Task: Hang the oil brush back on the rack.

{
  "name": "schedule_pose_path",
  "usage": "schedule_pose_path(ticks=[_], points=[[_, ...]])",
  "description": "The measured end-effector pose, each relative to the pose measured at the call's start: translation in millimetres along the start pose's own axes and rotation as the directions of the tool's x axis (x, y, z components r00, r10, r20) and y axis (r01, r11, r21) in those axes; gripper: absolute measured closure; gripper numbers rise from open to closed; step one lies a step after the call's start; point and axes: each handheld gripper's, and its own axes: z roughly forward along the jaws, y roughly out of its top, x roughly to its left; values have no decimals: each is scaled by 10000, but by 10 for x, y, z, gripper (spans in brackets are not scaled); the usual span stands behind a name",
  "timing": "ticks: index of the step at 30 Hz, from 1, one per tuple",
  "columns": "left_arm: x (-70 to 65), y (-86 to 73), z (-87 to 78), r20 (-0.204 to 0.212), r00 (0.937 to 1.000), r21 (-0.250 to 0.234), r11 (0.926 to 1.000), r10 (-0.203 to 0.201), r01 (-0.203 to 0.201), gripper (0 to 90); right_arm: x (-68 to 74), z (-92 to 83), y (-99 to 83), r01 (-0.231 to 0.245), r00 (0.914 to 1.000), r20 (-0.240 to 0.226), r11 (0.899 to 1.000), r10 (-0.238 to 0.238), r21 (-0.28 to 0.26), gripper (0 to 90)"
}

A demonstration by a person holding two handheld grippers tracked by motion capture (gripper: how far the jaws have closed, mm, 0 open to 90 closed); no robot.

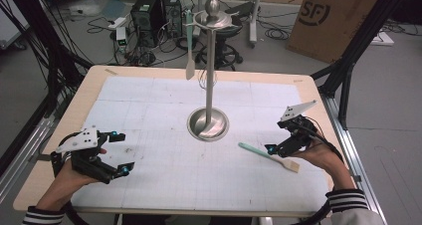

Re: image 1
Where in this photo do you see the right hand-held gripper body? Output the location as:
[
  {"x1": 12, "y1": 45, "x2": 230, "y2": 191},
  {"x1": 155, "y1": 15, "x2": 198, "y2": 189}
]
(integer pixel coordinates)
[{"x1": 277, "y1": 100, "x2": 318, "y2": 159}]

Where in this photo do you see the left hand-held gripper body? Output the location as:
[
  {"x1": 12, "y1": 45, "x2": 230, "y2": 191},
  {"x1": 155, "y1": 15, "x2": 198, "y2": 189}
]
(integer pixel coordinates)
[{"x1": 55, "y1": 125, "x2": 117, "y2": 185}]

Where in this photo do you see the pastry brush with mint handle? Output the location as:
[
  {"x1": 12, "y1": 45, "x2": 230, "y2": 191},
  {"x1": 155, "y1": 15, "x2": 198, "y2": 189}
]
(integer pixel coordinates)
[{"x1": 238, "y1": 141, "x2": 301, "y2": 174}]

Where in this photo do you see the steel utensil stand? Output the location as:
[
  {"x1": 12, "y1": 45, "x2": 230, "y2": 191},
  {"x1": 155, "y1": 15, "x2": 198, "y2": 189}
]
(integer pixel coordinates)
[{"x1": 183, "y1": 0, "x2": 242, "y2": 143}]

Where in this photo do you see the spatula with mint green handle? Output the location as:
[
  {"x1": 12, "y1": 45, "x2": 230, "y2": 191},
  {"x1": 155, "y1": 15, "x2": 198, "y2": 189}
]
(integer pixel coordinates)
[{"x1": 184, "y1": 9, "x2": 197, "y2": 81}]

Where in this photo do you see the person's right hand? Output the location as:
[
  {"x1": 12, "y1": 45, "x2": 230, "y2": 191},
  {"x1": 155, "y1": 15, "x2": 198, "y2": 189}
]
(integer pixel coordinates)
[{"x1": 291, "y1": 140, "x2": 344, "y2": 181}]

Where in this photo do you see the person's left hand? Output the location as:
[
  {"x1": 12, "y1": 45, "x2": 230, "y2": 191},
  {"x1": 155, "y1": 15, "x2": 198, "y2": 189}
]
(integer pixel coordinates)
[{"x1": 34, "y1": 147, "x2": 108, "y2": 212}]

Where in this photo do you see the white grid mat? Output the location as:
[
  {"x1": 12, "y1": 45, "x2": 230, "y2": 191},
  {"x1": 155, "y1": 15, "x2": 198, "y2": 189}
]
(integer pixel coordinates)
[{"x1": 69, "y1": 76, "x2": 329, "y2": 213}]

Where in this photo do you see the wooden table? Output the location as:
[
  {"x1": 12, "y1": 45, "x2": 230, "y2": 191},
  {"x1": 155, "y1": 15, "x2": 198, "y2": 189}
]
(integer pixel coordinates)
[{"x1": 13, "y1": 65, "x2": 367, "y2": 218}]

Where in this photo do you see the black stool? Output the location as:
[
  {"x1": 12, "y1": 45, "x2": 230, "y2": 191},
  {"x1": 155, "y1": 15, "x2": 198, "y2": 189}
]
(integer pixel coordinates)
[{"x1": 194, "y1": 1, "x2": 256, "y2": 72}]

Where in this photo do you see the cardboard box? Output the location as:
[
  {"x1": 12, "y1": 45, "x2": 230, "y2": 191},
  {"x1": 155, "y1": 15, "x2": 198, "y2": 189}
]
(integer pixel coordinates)
[{"x1": 286, "y1": 0, "x2": 387, "y2": 64}]

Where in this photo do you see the small white device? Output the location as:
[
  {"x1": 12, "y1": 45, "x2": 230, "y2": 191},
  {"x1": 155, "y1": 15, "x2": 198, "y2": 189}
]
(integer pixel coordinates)
[{"x1": 114, "y1": 26, "x2": 128, "y2": 50}]

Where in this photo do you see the white stand pole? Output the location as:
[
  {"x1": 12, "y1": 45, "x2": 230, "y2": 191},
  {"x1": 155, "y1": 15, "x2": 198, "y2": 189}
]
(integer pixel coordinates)
[{"x1": 248, "y1": 0, "x2": 265, "y2": 50}]

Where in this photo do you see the white power strip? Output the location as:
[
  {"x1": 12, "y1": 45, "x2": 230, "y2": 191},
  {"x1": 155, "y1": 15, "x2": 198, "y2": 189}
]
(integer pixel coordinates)
[
  {"x1": 107, "y1": 16, "x2": 128, "y2": 30},
  {"x1": 369, "y1": 30, "x2": 396, "y2": 47}
]

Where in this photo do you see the large black computer tower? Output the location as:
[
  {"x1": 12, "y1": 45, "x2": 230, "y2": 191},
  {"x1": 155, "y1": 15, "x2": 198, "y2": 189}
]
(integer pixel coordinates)
[{"x1": 129, "y1": 0, "x2": 165, "y2": 49}]

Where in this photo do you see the narrow black computer tower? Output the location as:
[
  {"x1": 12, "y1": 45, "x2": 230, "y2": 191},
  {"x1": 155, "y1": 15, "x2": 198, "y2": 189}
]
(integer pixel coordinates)
[{"x1": 161, "y1": 0, "x2": 183, "y2": 39}]

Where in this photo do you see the thick black cable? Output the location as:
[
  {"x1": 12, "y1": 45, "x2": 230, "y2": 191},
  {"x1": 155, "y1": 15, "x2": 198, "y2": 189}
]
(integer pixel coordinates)
[
  {"x1": 292, "y1": 116, "x2": 346, "y2": 225},
  {"x1": 49, "y1": 131, "x2": 88, "y2": 225}
]

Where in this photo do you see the silver aluminium rail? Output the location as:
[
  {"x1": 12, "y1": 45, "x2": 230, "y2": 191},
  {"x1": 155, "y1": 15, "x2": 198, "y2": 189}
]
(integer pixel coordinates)
[
  {"x1": 322, "y1": 95, "x2": 387, "y2": 225},
  {"x1": 0, "y1": 116, "x2": 56, "y2": 203}
]

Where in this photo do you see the black cable coil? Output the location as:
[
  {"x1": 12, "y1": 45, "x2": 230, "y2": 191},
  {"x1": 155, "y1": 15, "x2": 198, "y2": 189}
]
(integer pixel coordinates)
[{"x1": 265, "y1": 19, "x2": 293, "y2": 42}]

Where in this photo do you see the black metal frame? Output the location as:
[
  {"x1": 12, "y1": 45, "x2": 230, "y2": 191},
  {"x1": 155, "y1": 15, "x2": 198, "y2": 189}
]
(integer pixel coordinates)
[
  {"x1": 311, "y1": 0, "x2": 411, "y2": 130},
  {"x1": 0, "y1": 0, "x2": 94, "y2": 176}
]

